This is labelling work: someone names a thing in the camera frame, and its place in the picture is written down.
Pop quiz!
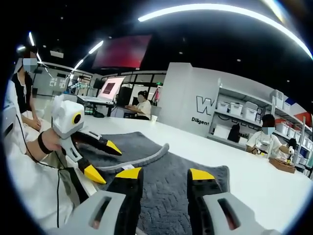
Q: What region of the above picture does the grey quilted towel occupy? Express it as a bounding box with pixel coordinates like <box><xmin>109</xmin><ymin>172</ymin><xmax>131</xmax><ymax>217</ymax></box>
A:
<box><xmin>70</xmin><ymin>131</ymin><xmax>230</xmax><ymax>235</ymax></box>

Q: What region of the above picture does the open white laptop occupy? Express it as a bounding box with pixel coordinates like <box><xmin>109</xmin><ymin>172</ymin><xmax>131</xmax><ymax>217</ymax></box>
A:
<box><xmin>80</xmin><ymin>76</ymin><xmax>125</xmax><ymax>105</ymax></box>

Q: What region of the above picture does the person's left hand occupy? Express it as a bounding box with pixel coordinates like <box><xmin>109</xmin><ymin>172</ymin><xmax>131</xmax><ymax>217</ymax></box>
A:
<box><xmin>44</xmin><ymin>127</ymin><xmax>64</xmax><ymax>151</ymax></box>

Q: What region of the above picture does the black wristband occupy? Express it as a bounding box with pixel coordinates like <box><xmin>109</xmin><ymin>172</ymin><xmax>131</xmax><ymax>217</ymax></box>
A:
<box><xmin>36</xmin><ymin>131</ymin><xmax>53</xmax><ymax>155</ymax></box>

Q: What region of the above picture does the green white machine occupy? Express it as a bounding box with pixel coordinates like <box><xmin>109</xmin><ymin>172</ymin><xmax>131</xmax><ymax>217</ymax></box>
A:
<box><xmin>68</xmin><ymin>82</ymin><xmax>90</xmax><ymax>90</ymax></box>

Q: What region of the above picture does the operator in white shirt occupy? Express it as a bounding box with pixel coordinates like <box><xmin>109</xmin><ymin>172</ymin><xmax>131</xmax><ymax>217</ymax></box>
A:
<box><xmin>7</xmin><ymin>137</ymin><xmax>81</xmax><ymax>230</ymax></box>

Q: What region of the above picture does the large black computer monitor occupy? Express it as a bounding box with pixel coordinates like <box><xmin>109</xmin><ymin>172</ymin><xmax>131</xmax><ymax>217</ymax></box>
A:
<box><xmin>118</xmin><ymin>87</ymin><xmax>134</xmax><ymax>106</ymax></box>

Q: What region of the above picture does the white chest-worn device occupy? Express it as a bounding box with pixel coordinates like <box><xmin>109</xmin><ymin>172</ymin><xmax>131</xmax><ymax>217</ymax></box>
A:
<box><xmin>2</xmin><ymin>102</ymin><xmax>18</xmax><ymax>138</ymax></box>

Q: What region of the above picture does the brown wooden tray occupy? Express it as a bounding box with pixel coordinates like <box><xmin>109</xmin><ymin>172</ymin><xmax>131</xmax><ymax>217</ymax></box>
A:
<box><xmin>268</xmin><ymin>158</ymin><xmax>296</xmax><ymax>174</ymax></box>

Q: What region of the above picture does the hanging red screen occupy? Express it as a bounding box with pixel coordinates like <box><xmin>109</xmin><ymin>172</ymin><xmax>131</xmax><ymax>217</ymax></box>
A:
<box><xmin>91</xmin><ymin>34</ymin><xmax>153</xmax><ymax>70</ymax></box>

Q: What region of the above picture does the black bag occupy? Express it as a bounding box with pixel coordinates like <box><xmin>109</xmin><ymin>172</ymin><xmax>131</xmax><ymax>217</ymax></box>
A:
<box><xmin>227</xmin><ymin>123</ymin><xmax>242</xmax><ymax>143</ymax></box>

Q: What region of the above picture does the white carton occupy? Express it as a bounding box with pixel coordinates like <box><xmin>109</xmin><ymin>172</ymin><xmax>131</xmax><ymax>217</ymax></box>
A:
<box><xmin>213</xmin><ymin>124</ymin><xmax>230</xmax><ymax>139</ymax></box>

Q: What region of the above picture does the grey metal shelf rack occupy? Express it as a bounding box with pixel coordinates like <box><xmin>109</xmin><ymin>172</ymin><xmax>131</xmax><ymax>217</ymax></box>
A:
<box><xmin>207</xmin><ymin>78</ymin><xmax>313</xmax><ymax>169</ymax></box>

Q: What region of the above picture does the long curved ceiling light strip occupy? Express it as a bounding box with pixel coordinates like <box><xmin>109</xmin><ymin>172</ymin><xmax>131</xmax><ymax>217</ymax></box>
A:
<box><xmin>137</xmin><ymin>3</ymin><xmax>313</xmax><ymax>59</ymax></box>

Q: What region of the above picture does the black cable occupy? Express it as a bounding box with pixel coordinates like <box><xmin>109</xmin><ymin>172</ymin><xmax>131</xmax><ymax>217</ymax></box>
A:
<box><xmin>16</xmin><ymin>114</ymin><xmax>67</xmax><ymax>228</ymax></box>

